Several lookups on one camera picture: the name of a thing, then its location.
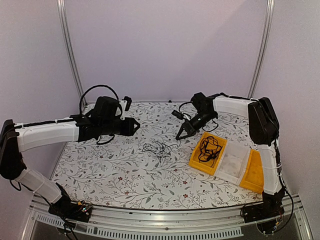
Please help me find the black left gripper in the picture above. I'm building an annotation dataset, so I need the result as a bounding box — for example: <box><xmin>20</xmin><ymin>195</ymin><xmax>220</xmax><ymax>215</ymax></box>
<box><xmin>100</xmin><ymin>117</ymin><xmax>141</xmax><ymax>137</ymax></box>

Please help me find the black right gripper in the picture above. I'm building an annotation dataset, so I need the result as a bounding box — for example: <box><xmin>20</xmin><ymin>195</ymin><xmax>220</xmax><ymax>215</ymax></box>
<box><xmin>175</xmin><ymin>111</ymin><xmax>215</xmax><ymax>141</ymax></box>

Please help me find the thin black cable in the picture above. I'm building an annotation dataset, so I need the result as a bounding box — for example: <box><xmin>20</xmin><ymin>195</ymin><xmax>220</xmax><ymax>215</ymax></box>
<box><xmin>199</xmin><ymin>137</ymin><xmax>223</xmax><ymax>169</ymax></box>

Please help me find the thick black cable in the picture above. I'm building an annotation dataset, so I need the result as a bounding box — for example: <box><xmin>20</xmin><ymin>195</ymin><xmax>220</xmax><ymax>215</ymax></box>
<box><xmin>197</xmin><ymin>136</ymin><xmax>223</xmax><ymax>163</ymax></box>

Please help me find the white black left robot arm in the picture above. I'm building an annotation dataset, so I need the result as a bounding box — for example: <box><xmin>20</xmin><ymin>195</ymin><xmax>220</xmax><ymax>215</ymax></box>
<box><xmin>0</xmin><ymin>96</ymin><xmax>140</xmax><ymax>222</ymax></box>

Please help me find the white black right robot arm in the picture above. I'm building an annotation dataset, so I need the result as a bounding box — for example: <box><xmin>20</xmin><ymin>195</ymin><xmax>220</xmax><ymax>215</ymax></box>
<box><xmin>172</xmin><ymin>92</ymin><xmax>286</xmax><ymax>223</ymax></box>

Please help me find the yellow bin nearest centre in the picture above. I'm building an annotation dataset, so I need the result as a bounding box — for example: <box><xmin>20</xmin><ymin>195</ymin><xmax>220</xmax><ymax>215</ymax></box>
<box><xmin>189</xmin><ymin>132</ymin><xmax>227</xmax><ymax>176</ymax></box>

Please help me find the yellow bin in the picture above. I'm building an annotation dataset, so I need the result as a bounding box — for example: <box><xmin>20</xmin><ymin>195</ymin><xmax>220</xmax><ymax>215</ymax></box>
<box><xmin>189</xmin><ymin>132</ymin><xmax>227</xmax><ymax>176</ymax></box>
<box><xmin>239</xmin><ymin>149</ymin><xmax>264</xmax><ymax>194</ymax></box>

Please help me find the floral patterned table cloth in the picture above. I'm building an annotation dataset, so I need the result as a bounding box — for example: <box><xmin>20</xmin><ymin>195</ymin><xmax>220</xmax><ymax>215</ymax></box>
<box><xmin>51</xmin><ymin>102</ymin><xmax>262</xmax><ymax>210</ymax></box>

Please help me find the translucent white bin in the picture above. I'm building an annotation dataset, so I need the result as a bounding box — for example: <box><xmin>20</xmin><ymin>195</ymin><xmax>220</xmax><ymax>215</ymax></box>
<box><xmin>214</xmin><ymin>141</ymin><xmax>251</xmax><ymax>186</ymax></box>

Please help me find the yellow bin far right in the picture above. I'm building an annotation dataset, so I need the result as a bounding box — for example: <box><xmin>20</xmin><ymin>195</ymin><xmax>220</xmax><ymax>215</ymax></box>
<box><xmin>239</xmin><ymin>149</ymin><xmax>264</xmax><ymax>194</ymax></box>

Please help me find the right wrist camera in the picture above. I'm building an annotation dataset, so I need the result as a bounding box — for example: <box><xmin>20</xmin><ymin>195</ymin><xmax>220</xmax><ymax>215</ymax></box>
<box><xmin>171</xmin><ymin>110</ymin><xmax>191</xmax><ymax>121</ymax></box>

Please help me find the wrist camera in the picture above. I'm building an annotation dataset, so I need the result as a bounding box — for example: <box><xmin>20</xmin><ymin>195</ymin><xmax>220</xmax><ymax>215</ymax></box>
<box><xmin>115</xmin><ymin>96</ymin><xmax>132</xmax><ymax>121</ymax></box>
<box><xmin>171</xmin><ymin>110</ymin><xmax>191</xmax><ymax>121</ymax></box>

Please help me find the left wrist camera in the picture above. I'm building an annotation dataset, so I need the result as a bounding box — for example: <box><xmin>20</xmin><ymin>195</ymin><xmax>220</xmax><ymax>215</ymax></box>
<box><xmin>115</xmin><ymin>96</ymin><xmax>132</xmax><ymax>121</ymax></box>

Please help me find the white thin cable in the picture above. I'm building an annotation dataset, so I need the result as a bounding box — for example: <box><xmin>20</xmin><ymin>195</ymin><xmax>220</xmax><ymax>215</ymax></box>
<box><xmin>141</xmin><ymin>141</ymin><xmax>181</xmax><ymax>161</ymax></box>

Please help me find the aluminium front rail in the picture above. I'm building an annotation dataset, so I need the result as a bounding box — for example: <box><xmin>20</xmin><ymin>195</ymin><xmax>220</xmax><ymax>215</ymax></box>
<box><xmin>22</xmin><ymin>194</ymin><xmax>313</xmax><ymax>240</ymax></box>

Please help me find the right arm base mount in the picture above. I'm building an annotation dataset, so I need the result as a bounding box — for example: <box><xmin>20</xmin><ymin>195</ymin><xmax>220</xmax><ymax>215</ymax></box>
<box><xmin>240</xmin><ymin>200</ymin><xmax>295</xmax><ymax>236</ymax></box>

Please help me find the left aluminium frame post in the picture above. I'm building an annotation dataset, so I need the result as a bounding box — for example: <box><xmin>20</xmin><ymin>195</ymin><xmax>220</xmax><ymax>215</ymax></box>
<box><xmin>56</xmin><ymin>0</ymin><xmax>84</xmax><ymax>99</ymax></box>

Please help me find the aluminium frame post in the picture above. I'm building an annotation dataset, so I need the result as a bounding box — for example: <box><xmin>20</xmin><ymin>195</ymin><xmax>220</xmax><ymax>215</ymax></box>
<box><xmin>247</xmin><ymin>0</ymin><xmax>275</xmax><ymax>99</ymax></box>
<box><xmin>56</xmin><ymin>0</ymin><xmax>84</xmax><ymax>99</ymax></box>

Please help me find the right aluminium frame post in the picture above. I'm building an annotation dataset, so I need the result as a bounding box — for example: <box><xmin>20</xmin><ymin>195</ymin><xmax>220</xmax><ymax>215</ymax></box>
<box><xmin>247</xmin><ymin>0</ymin><xmax>275</xmax><ymax>99</ymax></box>

